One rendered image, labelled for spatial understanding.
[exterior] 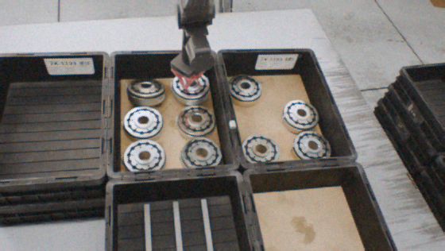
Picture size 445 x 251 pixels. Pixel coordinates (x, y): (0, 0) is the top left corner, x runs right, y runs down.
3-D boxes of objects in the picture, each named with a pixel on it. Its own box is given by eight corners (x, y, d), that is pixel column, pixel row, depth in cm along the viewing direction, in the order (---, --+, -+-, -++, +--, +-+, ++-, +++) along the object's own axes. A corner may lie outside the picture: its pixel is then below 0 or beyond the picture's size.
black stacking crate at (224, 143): (114, 80, 114) (110, 52, 105) (210, 78, 119) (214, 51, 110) (112, 202, 91) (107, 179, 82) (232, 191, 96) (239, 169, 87)
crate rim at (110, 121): (110, 56, 106) (109, 50, 104) (214, 55, 111) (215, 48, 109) (107, 183, 83) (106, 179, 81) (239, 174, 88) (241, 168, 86)
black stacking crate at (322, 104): (212, 78, 119) (216, 51, 110) (300, 75, 124) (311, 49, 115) (234, 191, 96) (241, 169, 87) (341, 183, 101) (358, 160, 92)
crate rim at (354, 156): (214, 55, 111) (215, 48, 109) (310, 53, 117) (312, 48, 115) (239, 174, 88) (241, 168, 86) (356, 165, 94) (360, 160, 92)
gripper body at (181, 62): (213, 58, 100) (216, 37, 94) (189, 79, 95) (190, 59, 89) (194, 47, 102) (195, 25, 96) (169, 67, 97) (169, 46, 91)
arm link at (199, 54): (212, -6, 85) (174, -1, 83) (224, 29, 78) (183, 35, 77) (210, 35, 94) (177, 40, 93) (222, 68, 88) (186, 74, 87)
